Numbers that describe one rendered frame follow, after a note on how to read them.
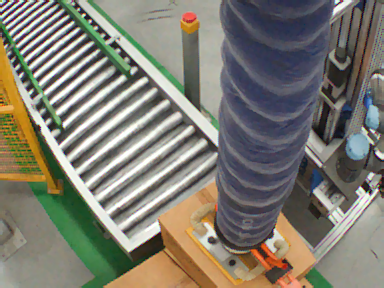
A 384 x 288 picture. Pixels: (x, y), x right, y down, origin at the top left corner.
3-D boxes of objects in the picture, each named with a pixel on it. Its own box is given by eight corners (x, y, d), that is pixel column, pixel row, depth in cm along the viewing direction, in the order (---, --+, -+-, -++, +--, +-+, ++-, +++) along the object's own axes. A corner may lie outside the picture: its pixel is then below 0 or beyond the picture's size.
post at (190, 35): (184, 118, 373) (179, 20, 283) (194, 111, 375) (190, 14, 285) (192, 127, 371) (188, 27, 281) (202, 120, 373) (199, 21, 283)
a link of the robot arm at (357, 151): (346, 140, 239) (351, 125, 227) (368, 151, 236) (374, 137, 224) (340, 165, 234) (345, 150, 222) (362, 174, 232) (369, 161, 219)
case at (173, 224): (163, 244, 284) (156, 217, 248) (236, 198, 293) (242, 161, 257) (236, 323, 261) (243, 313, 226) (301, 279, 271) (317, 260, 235)
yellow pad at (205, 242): (184, 231, 244) (184, 227, 240) (205, 217, 247) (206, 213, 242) (235, 286, 232) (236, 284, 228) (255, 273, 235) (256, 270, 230)
